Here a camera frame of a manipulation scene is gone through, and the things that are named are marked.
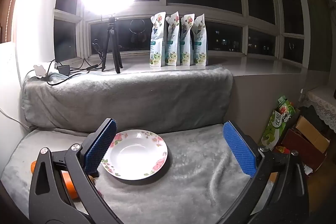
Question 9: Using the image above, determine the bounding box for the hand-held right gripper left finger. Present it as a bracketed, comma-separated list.
[28, 118, 124, 224]

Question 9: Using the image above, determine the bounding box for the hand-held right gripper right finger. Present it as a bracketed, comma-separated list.
[215, 120, 310, 224]

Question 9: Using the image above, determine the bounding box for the white floral plate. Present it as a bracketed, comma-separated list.
[101, 130, 168, 180]

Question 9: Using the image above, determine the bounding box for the large smooth orange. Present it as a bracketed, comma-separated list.
[31, 161, 79, 199]

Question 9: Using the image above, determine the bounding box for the green printed carton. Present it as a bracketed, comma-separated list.
[260, 109, 289, 151]

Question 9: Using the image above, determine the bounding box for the red box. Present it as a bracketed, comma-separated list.
[273, 128, 327, 177]

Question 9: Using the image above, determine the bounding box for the grey fleece blanket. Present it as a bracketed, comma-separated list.
[0, 64, 265, 224]

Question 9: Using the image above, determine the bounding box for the green printed bag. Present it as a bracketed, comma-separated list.
[277, 95, 296, 123]

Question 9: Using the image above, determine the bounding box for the brown cardboard box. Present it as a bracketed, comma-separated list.
[295, 115, 331, 153]

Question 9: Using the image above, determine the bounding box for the light blue towel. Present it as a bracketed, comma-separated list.
[47, 72, 69, 86]

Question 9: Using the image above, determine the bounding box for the black tripod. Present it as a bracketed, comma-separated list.
[100, 15, 124, 74]

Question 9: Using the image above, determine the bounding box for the white lace cloth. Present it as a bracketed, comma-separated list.
[306, 88, 336, 134]

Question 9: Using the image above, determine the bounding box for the white floral pouch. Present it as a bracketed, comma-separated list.
[192, 13, 208, 66]
[165, 11, 180, 67]
[150, 12, 167, 68]
[180, 14, 195, 66]

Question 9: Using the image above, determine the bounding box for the power adapter with cables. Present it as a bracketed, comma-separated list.
[46, 42, 105, 86]

